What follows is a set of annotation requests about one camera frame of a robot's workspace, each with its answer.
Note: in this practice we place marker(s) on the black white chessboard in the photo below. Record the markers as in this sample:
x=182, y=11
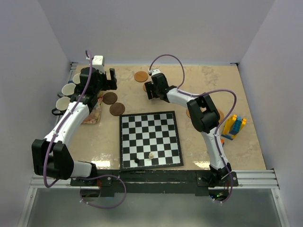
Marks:
x=143, y=133

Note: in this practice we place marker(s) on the black mug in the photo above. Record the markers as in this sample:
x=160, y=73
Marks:
x=61, y=106

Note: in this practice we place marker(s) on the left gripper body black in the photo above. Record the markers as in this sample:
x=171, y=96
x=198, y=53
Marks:
x=102, y=82

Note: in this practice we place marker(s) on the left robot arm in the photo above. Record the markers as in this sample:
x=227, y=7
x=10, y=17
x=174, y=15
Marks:
x=51, y=157

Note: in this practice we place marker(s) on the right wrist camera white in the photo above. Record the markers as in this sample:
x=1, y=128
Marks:
x=153, y=72

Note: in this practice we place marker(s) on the toy block tower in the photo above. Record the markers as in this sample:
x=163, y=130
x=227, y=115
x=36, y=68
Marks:
x=233, y=126

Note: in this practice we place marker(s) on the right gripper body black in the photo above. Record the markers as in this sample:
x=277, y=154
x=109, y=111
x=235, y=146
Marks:
x=157, y=90

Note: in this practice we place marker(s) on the teal grey mug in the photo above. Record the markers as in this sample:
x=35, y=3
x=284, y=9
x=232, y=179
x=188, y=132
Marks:
x=67, y=90

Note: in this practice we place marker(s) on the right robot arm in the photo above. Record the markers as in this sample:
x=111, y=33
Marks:
x=204, y=117

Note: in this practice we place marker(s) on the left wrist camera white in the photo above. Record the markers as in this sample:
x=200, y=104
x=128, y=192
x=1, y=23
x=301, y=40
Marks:
x=98, y=62

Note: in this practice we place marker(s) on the white chess piece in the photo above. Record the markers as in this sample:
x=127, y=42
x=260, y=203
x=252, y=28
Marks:
x=151, y=156

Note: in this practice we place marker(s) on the floral serving tray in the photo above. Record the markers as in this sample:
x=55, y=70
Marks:
x=94, y=116

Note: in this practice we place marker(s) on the aluminium rail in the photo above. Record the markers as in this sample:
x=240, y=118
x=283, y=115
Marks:
x=72, y=72
x=242, y=179

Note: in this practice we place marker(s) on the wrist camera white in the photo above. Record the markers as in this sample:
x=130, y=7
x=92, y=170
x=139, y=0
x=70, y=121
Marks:
x=98, y=62
x=153, y=72

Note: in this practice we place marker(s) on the dark walnut coaster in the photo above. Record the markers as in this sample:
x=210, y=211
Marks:
x=117, y=109
x=109, y=98

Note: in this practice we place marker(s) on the front aluminium rail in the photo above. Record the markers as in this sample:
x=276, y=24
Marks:
x=242, y=179

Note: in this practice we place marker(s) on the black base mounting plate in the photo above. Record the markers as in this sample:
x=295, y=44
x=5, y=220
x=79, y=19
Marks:
x=121, y=187

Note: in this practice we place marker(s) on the left aluminium rail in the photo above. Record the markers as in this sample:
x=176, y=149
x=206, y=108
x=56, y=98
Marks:
x=72, y=72

